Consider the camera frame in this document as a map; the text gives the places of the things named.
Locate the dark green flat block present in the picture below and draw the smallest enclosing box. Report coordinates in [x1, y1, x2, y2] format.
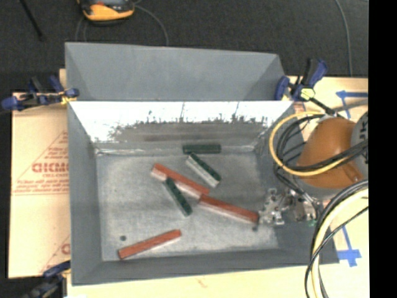
[182, 143, 222, 155]
[162, 177, 194, 218]
[185, 152, 222, 189]

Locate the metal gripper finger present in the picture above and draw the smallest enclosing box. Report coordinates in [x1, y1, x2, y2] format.
[262, 187, 282, 212]
[257, 209, 285, 227]

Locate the grey metal bin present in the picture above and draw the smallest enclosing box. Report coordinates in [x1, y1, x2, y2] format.
[64, 42, 339, 286]

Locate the brown cardboard board, red print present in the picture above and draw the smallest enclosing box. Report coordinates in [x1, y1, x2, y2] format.
[7, 91, 73, 279]

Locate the red-brown flat block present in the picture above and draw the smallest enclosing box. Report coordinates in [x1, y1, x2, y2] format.
[150, 163, 211, 199]
[197, 194, 261, 225]
[117, 228, 182, 261]

